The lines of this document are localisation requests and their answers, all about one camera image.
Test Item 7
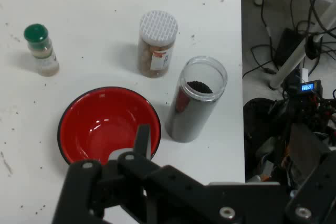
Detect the clear jar with black seeds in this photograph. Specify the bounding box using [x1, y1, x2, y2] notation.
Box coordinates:
[164, 56, 228, 143]

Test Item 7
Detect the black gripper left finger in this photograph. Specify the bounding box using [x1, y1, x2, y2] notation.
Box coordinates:
[51, 124, 244, 224]

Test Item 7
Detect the black power adapter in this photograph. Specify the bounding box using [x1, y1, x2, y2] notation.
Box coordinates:
[274, 27, 306, 67]

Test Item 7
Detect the blue display module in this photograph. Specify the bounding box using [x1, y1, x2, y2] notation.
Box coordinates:
[287, 78, 324, 96]

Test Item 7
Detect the green cap spice bottle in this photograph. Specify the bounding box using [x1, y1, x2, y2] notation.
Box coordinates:
[23, 23, 60, 77]

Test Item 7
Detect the red bowl with black rim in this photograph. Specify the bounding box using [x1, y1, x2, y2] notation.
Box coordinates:
[57, 86, 162, 167]

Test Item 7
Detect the black electronics chassis with wires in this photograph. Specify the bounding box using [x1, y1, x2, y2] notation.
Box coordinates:
[244, 97, 336, 183]

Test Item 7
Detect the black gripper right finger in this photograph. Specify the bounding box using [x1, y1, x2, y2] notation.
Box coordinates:
[285, 150, 336, 224]

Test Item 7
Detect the white lid nut jar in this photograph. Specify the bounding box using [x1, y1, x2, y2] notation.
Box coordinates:
[138, 10, 179, 78]

